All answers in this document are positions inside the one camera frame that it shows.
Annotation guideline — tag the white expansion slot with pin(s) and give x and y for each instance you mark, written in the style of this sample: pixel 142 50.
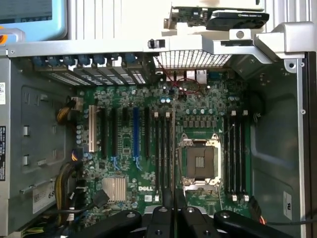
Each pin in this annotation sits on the white expansion slot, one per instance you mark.
pixel 92 129

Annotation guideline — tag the CPU socket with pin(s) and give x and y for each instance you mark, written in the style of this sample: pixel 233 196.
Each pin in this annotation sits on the CPU socket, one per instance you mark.
pixel 200 162

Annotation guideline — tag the open PC case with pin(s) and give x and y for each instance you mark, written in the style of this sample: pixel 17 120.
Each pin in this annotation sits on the open PC case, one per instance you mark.
pixel 272 124

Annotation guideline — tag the metal socket cover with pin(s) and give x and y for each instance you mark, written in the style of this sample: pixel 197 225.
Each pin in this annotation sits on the metal socket cover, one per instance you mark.
pixel 198 184

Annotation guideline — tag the silver chipset heatsink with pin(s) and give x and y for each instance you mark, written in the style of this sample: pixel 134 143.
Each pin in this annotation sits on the silver chipset heatsink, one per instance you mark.
pixel 115 188

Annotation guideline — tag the thin locking lever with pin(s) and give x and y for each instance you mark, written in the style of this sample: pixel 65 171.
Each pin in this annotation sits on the thin locking lever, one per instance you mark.
pixel 227 130
pixel 220 196

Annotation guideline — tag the grey power supply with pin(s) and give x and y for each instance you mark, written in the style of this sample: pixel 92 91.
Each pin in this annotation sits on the grey power supply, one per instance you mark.
pixel 37 124

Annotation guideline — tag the green Dell motherboard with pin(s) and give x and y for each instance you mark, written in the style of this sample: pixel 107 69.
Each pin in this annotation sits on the green Dell motherboard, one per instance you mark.
pixel 143 178

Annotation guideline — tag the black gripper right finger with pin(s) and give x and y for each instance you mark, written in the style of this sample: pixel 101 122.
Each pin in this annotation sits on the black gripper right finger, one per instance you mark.
pixel 190 223

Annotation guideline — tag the black graphics card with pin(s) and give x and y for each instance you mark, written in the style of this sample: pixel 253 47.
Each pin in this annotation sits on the black graphics card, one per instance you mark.
pixel 235 19

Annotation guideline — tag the RAM slot white latches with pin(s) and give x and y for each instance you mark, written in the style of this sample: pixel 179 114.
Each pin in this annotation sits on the RAM slot white latches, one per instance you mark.
pixel 233 158
pixel 245 158
pixel 168 158
pixel 156 158

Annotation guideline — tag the RAM slot black latches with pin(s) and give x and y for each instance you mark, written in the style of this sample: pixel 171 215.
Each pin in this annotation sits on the RAM slot black latches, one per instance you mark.
pixel 239 158
pixel 162 158
pixel 226 158

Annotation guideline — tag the blue framed teach pendant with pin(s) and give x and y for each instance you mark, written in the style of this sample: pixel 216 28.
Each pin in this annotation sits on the blue framed teach pendant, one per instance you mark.
pixel 24 15

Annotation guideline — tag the blue expansion slot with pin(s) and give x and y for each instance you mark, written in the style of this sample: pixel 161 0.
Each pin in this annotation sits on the blue expansion slot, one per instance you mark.
pixel 136 134

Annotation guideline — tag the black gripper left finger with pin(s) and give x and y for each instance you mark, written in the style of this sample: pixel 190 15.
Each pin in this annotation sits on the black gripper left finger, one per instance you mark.
pixel 158 223

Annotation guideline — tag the long black expansion slot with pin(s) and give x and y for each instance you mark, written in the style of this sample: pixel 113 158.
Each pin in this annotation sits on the long black expansion slot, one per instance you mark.
pixel 147 134
pixel 114 131
pixel 103 134

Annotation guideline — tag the short black expansion slot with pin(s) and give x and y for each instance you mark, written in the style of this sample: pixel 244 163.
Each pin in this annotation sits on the short black expansion slot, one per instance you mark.
pixel 124 114

